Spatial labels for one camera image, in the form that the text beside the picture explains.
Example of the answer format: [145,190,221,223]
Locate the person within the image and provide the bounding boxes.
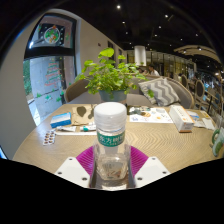
[147,63,160,77]

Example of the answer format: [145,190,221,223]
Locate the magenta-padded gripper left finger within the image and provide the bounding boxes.
[54,145,99,189]

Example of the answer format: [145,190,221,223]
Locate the grey white chevron cushion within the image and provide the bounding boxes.
[138,77,181,107]

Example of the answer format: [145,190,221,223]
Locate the ceiling spot lights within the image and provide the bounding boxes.
[114,3,204,51]

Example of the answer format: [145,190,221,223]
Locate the white ointment tube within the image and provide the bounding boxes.
[55,123,98,134]

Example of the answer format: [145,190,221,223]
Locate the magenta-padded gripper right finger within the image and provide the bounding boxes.
[128,145,172,189]

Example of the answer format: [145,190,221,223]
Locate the clear plastic water bottle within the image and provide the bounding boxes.
[89,101,133,191]

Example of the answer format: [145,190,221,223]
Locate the small white blue box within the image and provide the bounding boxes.
[188,110,201,121]

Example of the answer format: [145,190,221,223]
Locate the pill blister pack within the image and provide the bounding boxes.
[42,129,57,146]

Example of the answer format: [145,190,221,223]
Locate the dark framed cartoon poster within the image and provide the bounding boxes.
[28,22,69,48]

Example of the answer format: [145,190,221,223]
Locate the long white carton box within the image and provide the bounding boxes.
[168,104,195,133]

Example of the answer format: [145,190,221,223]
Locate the green potted plant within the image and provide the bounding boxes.
[74,47,148,103]

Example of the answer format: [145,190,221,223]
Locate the white round column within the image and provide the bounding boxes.
[134,45,148,67]

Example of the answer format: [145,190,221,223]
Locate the group of dining chairs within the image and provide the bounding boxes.
[178,71,224,114]

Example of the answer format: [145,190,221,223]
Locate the printed paper sheet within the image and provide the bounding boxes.
[129,106,174,124]

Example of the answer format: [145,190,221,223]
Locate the white paper sheet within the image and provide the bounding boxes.
[201,117,216,131]

